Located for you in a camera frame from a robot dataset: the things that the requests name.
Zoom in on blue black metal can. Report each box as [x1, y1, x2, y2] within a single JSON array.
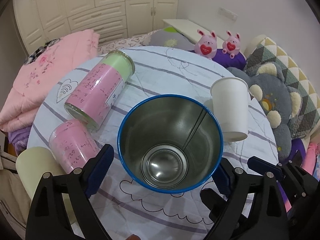
[[117, 94, 223, 194]]

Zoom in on pale green cup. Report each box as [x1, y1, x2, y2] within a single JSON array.
[[15, 146, 75, 224]]

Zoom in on white paper cup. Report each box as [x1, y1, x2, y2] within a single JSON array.
[[210, 77, 249, 142]]

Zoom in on grey plush toy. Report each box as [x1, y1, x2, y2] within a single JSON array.
[[228, 62, 303, 163]]

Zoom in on small pink canister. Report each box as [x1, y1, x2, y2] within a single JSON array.
[[49, 119, 99, 173]]

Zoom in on white striped table cloth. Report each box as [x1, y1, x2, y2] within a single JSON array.
[[28, 47, 278, 239]]

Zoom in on folded pink quilt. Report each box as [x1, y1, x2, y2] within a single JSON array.
[[1, 29, 100, 132]]

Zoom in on triangle patterned pillow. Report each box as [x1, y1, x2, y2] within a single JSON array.
[[244, 35, 319, 139]]

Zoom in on tall pink green canister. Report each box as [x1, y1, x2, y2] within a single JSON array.
[[64, 50, 135, 130]]

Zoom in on right pink bunny plush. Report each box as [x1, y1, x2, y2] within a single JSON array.
[[222, 30, 241, 59]]

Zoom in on pink bunny plush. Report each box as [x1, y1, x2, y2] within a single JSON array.
[[222, 30, 241, 59], [194, 29, 217, 59]]

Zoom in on left pink bunny plush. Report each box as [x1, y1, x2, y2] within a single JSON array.
[[194, 29, 217, 59]]

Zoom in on grey flower cushion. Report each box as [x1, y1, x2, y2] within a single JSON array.
[[142, 27, 195, 51]]

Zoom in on floral bed sheet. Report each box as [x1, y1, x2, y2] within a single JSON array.
[[98, 30, 159, 56]]

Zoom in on cream wardrobe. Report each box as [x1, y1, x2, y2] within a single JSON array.
[[13, 0, 178, 53]]

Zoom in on white wall socket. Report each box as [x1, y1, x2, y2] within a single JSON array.
[[218, 7, 238, 22]]

